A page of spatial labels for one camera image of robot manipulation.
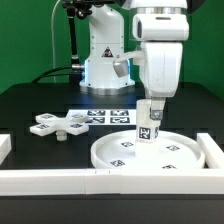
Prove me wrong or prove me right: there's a white fence bar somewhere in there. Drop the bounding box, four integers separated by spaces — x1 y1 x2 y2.
197 133 224 169
0 134 12 165
0 169 224 196

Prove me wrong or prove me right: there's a black cable bundle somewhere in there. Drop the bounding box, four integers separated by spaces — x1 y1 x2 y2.
31 63 86 84

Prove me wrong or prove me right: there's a white front fence bar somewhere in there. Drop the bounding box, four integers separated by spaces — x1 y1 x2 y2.
0 169 224 196

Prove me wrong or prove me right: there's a white fiducial marker sheet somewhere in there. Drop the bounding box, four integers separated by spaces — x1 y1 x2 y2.
67 109 136 125

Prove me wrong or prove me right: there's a white round table top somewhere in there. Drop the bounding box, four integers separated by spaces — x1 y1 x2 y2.
91 130 205 170

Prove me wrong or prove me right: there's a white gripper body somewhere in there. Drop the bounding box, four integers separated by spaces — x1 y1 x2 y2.
141 42 183 98

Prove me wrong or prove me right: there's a white thin cable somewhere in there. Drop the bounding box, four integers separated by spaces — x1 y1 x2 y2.
50 0 63 84

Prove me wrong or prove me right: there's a white cross-shaped table base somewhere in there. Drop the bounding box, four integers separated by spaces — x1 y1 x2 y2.
30 113 89 141

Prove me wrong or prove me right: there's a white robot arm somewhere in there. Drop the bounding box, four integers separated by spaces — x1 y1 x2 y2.
80 0 189 120

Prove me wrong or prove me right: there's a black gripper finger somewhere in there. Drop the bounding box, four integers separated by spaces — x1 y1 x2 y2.
150 98 166 120

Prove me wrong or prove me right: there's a white left fence bar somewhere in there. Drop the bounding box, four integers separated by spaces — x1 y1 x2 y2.
0 134 12 165

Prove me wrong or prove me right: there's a white right fence bar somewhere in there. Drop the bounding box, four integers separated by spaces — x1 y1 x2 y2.
197 133 224 169

